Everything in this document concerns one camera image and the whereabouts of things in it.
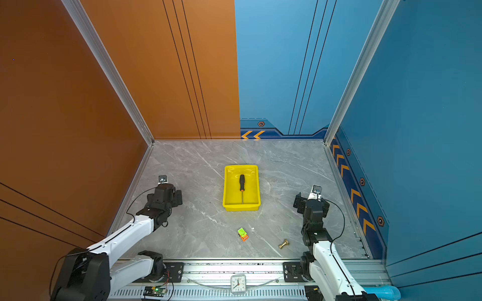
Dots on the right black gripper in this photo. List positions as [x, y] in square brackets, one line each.
[302, 202]

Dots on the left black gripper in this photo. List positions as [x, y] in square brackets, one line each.
[177, 198]

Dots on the black orange screwdriver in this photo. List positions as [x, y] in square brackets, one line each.
[242, 181]

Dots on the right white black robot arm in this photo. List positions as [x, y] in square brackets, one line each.
[322, 263]

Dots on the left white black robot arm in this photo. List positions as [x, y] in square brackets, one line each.
[93, 273]

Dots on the yellow plastic bin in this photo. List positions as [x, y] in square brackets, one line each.
[231, 194]

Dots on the brass fitting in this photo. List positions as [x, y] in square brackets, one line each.
[284, 244]

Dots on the green orange toy block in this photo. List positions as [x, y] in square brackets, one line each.
[242, 234]

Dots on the green circuit board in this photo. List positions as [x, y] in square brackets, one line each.
[154, 292]

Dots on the small white clock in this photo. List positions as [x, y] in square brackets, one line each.
[238, 283]

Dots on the light blue tube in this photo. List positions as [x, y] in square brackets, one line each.
[385, 292]

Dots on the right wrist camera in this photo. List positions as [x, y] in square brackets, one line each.
[315, 193]

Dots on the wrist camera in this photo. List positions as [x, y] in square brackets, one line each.
[315, 193]
[162, 179]

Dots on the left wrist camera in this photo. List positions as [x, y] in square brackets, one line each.
[162, 179]

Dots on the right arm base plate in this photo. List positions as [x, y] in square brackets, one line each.
[293, 272]

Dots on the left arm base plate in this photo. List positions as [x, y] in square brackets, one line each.
[172, 273]

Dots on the aluminium front rail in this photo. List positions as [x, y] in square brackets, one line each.
[210, 280]

